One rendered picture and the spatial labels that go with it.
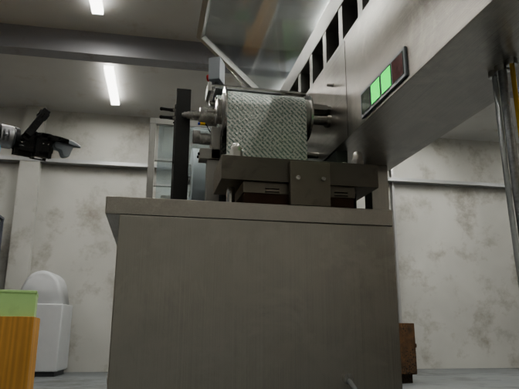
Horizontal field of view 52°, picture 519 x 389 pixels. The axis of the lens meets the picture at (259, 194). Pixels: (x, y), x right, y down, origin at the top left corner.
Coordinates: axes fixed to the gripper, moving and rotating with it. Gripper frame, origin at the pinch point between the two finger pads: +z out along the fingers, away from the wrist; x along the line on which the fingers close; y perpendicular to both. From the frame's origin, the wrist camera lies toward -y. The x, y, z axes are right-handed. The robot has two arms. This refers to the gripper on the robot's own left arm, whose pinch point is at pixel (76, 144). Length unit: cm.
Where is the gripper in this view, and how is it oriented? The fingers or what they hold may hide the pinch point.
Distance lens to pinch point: 195.1
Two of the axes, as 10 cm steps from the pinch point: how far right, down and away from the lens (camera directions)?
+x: 5.8, -0.6, -8.1
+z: 8.1, 1.5, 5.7
